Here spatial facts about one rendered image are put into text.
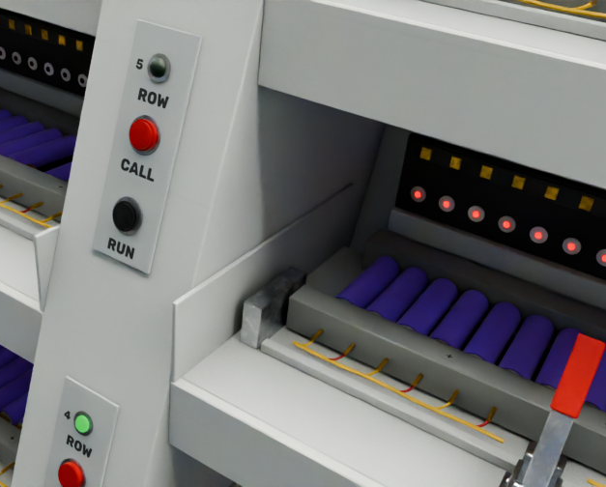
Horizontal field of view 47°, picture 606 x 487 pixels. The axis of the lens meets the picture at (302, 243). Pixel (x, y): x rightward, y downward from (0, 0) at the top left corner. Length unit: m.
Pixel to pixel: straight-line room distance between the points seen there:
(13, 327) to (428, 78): 0.29
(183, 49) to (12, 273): 0.19
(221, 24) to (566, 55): 0.16
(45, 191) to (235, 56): 0.22
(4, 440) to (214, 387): 0.26
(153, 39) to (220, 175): 0.08
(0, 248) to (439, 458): 0.30
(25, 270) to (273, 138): 0.19
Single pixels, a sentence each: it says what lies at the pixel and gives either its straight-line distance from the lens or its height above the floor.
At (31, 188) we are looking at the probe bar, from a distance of 0.53.
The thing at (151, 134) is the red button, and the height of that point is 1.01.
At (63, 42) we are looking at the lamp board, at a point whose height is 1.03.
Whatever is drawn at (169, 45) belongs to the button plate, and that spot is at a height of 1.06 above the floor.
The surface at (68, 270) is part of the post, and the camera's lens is 0.41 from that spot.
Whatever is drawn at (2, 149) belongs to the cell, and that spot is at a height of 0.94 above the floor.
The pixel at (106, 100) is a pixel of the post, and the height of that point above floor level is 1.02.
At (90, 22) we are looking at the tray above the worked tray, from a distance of 0.41.
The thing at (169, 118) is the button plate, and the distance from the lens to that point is 0.36.
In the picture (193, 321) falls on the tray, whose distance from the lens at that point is 0.37.
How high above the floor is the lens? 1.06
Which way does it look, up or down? 14 degrees down
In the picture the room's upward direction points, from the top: 16 degrees clockwise
